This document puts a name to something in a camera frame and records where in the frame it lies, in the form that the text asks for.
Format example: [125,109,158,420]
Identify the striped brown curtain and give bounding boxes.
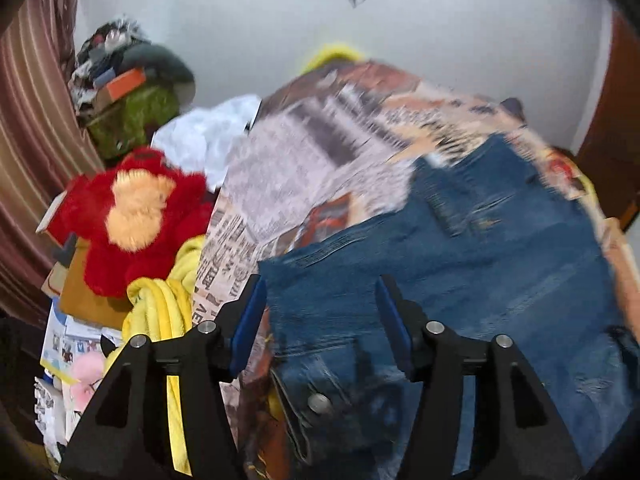
[0,0,105,328]

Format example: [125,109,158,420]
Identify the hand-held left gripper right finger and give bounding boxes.
[374,274,585,480]

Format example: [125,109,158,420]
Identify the grey cushion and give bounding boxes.
[121,42,197,102]

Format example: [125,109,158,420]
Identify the blue denim jacket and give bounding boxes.
[256,131,640,480]

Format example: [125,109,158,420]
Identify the newspaper print bedsheet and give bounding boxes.
[191,59,632,480]

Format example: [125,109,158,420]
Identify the green cloth-covered stand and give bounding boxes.
[84,85,182,162]

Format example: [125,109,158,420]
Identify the dark backpack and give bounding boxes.
[499,96,529,127]

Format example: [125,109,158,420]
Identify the stack of magazines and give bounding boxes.
[39,299,127,377]

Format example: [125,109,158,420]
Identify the person's right forearm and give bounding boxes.
[616,262,640,322]

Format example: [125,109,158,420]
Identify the pink plush toy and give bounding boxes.
[66,349,109,412]

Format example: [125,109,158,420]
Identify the red plush toy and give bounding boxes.
[46,145,217,299]

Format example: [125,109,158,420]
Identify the pile of clothes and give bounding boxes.
[69,16,152,112]

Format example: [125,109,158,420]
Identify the orange box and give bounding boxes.
[99,68,149,107]

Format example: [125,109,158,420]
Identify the red box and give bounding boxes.
[35,204,67,235]

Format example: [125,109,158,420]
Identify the yellow object behind bed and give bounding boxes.
[299,43,367,74]

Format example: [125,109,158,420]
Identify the white cloth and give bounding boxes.
[149,93,264,192]

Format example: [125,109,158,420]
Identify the yellow plush toy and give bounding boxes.
[101,234,207,477]

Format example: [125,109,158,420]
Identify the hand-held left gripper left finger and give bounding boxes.
[58,274,268,480]

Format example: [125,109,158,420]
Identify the brown cardboard box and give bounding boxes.
[59,239,132,332]

